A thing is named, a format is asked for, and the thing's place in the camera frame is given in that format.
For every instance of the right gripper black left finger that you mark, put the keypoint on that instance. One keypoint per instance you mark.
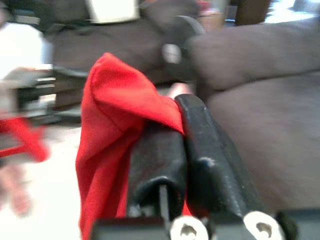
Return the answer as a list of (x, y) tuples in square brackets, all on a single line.
[(157, 162)]

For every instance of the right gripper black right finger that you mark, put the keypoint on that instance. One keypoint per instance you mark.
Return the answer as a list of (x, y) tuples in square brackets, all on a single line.
[(215, 162)]

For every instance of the red fabric pillow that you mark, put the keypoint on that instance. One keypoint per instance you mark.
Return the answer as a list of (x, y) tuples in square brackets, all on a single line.
[(110, 112)]

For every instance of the dark grey fabric sofa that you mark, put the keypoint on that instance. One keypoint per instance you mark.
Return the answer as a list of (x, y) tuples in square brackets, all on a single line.
[(262, 100), (112, 50)]

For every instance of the red plastic stool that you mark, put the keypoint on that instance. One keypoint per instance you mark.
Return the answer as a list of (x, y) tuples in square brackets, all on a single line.
[(32, 140)]

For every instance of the black table fan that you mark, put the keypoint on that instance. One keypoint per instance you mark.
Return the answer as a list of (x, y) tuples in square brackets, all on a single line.
[(190, 27)]

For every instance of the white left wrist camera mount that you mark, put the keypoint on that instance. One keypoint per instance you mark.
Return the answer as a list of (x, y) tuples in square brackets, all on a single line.
[(22, 47)]

